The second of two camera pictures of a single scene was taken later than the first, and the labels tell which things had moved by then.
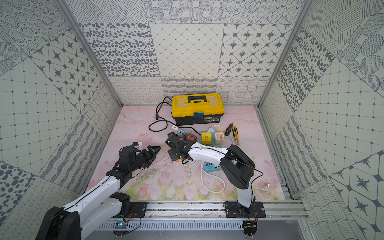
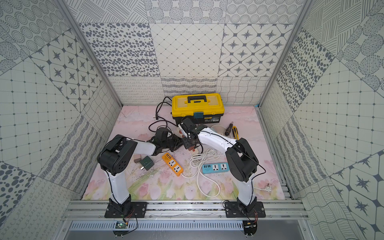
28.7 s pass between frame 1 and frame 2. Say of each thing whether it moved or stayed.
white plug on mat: stayed
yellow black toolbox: stayed
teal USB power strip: stayed
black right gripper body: moved
